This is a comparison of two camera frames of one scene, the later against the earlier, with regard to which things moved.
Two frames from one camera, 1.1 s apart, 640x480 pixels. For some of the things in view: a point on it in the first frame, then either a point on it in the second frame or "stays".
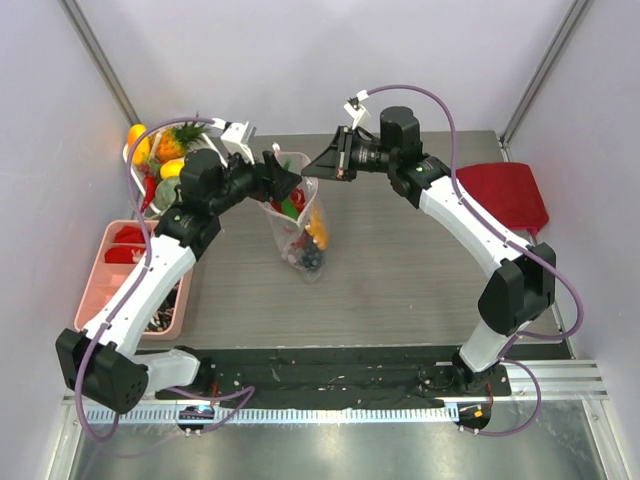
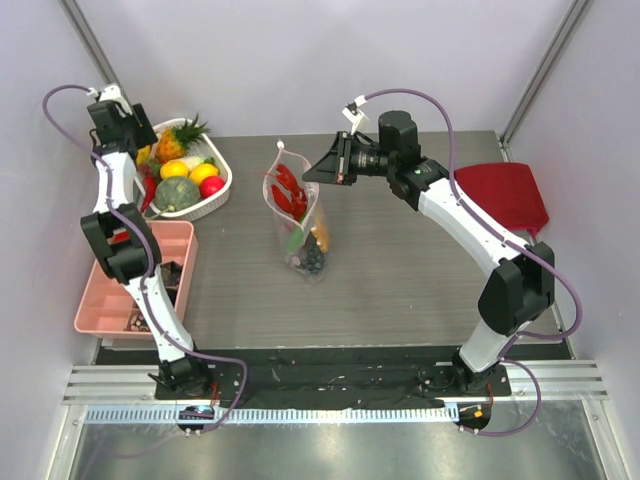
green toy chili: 287,205 to 295,241
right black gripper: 343,153 stays
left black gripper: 271,181 to 143,128
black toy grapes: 311,255 stays
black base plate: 330,376 stays
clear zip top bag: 299,220 stays
